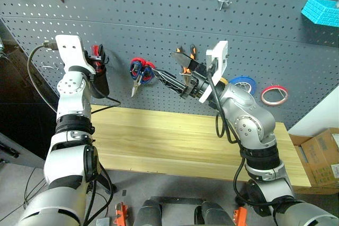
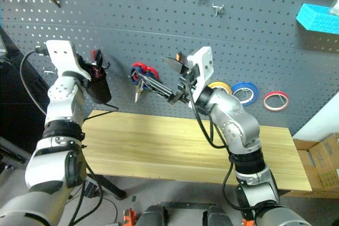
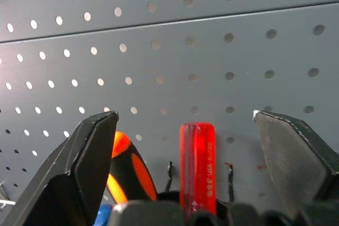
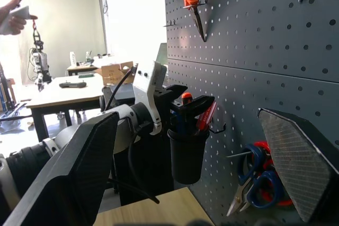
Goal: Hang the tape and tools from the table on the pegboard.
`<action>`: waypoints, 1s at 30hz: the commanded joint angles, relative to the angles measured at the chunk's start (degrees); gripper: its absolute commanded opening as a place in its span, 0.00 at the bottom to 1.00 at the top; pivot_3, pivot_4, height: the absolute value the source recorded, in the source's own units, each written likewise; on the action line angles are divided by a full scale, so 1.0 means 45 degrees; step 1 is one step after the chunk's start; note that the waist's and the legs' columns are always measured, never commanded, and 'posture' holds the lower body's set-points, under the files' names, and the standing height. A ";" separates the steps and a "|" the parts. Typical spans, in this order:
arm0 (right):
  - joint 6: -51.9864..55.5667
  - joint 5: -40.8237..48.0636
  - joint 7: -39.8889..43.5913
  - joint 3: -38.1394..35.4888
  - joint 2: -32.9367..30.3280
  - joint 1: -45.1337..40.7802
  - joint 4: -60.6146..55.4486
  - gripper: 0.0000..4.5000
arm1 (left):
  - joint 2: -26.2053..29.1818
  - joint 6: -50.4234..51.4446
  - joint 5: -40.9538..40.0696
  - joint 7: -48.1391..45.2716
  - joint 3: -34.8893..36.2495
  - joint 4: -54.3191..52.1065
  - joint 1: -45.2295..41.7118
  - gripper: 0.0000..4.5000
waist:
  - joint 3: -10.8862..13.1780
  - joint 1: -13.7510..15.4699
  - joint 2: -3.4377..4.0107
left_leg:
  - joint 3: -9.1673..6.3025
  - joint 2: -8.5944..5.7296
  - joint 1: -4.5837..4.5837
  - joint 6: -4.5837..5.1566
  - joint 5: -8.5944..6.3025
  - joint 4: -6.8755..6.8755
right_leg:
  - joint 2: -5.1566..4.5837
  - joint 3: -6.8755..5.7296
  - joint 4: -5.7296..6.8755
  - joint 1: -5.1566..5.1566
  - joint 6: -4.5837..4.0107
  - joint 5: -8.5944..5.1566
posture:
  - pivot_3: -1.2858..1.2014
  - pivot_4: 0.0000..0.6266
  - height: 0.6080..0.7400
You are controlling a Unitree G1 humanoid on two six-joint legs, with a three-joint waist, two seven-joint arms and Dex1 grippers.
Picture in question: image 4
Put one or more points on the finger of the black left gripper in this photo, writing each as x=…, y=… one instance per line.
x=189, y=115
x=177, y=89

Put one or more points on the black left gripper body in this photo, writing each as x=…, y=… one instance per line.
x=164, y=104

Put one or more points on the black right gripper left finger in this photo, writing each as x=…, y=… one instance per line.
x=69, y=173

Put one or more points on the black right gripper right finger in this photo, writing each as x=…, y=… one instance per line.
x=299, y=162

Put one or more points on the white handheld device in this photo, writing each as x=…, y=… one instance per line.
x=18, y=11

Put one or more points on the black object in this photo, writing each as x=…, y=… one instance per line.
x=185, y=157

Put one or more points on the grey pegboard panel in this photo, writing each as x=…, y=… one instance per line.
x=238, y=77

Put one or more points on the bare person hand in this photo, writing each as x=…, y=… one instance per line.
x=17, y=25
x=9, y=5

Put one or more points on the black pegboard hook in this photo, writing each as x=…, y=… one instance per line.
x=218, y=130

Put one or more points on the brown cardboard box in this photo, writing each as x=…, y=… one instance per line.
x=114, y=73

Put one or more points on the silver pegboard hook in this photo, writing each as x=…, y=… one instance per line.
x=202, y=3
x=238, y=154
x=169, y=24

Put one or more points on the beige top work table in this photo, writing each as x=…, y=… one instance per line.
x=66, y=95

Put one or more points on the black remote controller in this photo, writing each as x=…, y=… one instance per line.
x=72, y=85

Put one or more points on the hanging humanoid robot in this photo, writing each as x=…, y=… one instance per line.
x=41, y=62

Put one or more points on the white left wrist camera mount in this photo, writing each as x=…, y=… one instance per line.
x=148, y=83

